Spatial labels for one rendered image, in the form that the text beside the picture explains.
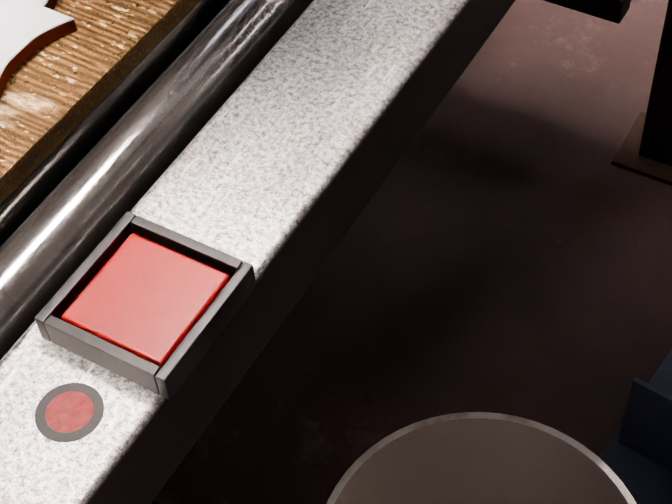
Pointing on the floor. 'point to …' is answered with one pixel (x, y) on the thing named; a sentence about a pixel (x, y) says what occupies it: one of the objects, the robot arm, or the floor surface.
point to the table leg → (653, 120)
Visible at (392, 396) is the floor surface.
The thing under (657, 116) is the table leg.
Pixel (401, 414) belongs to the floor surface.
